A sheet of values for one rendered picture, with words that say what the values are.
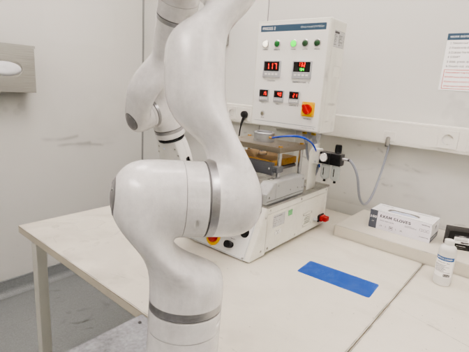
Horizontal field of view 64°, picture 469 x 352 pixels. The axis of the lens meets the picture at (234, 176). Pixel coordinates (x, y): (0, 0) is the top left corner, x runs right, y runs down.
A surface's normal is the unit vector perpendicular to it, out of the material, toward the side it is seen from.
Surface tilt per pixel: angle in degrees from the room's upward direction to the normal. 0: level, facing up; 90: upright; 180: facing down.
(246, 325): 0
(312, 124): 90
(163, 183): 50
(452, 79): 90
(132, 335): 0
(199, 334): 87
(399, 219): 87
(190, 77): 73
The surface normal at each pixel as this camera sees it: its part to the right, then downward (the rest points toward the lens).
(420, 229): -0.63, 0.14
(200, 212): 0.28, 0.26
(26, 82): 0.76, 0.20
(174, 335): -0.12, 0.15
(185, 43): -0.20, -0.15
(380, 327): 0.07, -0.97
